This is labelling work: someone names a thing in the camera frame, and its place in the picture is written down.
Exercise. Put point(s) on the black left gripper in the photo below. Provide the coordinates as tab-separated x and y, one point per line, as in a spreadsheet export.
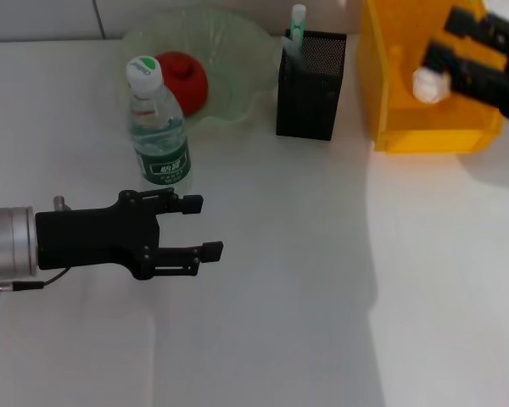
93	237

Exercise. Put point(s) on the white paper ball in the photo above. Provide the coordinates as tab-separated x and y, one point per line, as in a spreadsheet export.
428	87

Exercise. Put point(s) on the green label water bottle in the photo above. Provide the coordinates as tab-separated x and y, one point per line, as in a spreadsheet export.
161	135

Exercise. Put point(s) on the red-orange fruit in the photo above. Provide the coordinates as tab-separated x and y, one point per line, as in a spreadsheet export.
191	85

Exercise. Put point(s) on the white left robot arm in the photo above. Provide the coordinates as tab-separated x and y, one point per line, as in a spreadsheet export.
8	241

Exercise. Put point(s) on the black mesh pen holder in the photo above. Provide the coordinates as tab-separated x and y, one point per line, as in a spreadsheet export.
309	102

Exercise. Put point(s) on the green glass fruit plate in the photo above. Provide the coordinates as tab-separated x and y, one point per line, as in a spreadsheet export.
233	63

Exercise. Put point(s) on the yellow plastic bin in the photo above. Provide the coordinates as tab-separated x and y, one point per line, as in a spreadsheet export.
428	131

